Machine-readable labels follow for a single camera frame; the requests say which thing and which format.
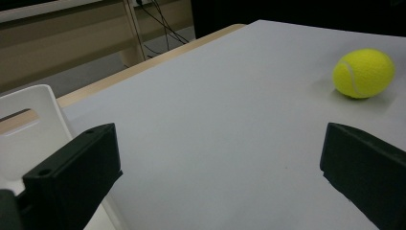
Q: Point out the black curtain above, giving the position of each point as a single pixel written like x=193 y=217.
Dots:
x=287 y=12

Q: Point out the white table sheet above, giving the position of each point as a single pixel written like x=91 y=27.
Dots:
x=223 y=111

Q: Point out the yellow tennis ball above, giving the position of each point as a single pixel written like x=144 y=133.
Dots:
x=364 y=73

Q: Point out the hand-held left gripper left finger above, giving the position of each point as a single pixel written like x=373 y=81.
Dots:
x=70 y=172

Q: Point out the white plastic tray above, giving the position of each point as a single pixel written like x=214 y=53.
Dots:
x=32 y=150

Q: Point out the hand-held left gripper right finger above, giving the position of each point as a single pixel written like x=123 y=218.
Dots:
x=367 y=172

